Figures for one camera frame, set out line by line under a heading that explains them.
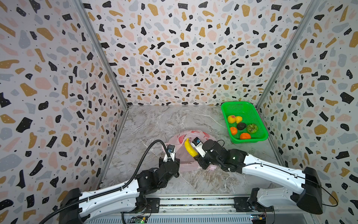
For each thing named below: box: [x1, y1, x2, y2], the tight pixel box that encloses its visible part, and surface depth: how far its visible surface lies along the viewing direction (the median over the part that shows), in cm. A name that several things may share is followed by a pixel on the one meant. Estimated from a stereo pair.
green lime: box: [247, 123, 258, 134], surface depth 102 cm
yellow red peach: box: [227, 115, 236, 124], surface depth 109 cm
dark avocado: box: [236, 122, 247, 131], surface depth 105 cm
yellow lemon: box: [235, 115, 243, 124], surface depth 112 cm
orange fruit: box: [240, 132, 252, 140], surface depth 99 cm
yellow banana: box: [184, 138, 199, 158], surface depth 76 cm
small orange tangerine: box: [230, 126, 238, 136], surface depth 102 cm
